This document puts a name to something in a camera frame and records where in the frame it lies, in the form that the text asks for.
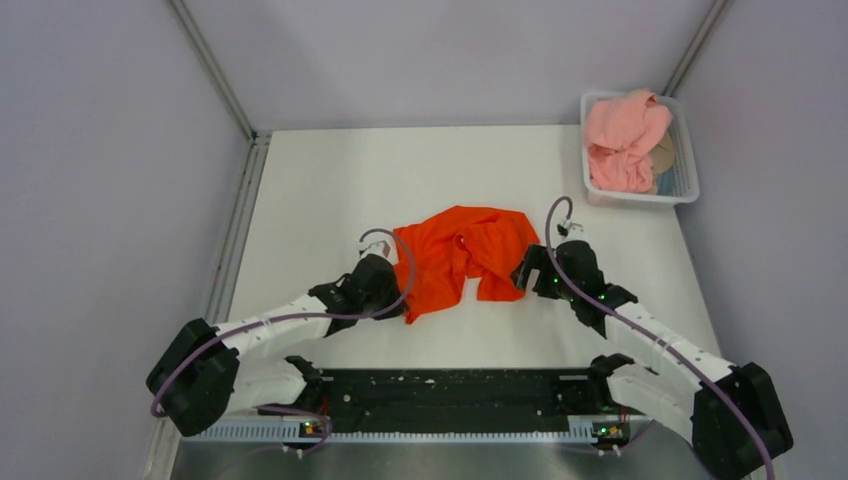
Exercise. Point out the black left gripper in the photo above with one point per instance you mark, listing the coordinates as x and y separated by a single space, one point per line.
394 288

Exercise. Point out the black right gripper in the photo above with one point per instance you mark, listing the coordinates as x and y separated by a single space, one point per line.
536 257

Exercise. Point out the orange t-shirt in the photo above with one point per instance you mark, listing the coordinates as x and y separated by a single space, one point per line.
461 243

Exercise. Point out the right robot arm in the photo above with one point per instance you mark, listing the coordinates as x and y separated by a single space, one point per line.
730 415

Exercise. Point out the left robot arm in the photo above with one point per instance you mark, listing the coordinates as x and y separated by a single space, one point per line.
209 371

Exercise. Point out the blue garment in basket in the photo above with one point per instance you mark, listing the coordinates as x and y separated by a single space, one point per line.
666 183

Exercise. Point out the pink t-shirt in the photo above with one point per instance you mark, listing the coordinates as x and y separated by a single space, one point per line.
619 135

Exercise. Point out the beige garment in basket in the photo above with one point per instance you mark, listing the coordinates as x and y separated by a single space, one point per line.
663 155

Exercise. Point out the white plastic basket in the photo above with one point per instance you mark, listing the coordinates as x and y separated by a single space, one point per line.
687 188

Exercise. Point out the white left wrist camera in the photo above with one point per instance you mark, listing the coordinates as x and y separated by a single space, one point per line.
379 248

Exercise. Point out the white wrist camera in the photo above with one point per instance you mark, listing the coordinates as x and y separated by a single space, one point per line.
570 231
379 248

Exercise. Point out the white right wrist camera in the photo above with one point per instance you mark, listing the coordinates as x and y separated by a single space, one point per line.
570 231

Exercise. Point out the aluminium frame rail left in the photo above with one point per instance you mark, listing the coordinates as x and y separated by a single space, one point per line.
221 290

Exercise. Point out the aluminium frame rail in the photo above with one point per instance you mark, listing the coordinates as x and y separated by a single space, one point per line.
221 290
606 434

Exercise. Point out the aluminium frame rail front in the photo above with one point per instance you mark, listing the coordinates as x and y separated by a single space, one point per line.
606 434

